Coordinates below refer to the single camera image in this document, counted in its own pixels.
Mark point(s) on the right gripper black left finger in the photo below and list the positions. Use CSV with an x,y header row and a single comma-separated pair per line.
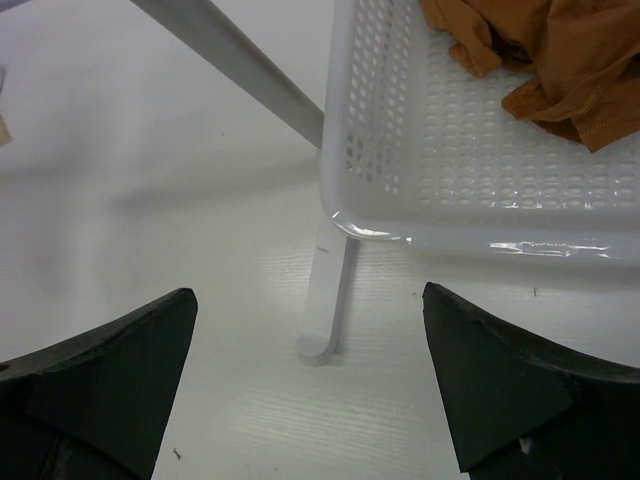
x,y
96,406

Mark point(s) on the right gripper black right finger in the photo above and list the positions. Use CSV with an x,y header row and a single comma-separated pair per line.
x,y
520,406

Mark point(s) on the brown orange underwear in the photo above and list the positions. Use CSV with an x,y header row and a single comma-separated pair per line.
x,y
583,57

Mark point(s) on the white plastic basket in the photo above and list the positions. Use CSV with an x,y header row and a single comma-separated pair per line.
x,y
417,151

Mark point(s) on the white clothes rack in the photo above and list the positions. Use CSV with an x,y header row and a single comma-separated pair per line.
x,y
206,30

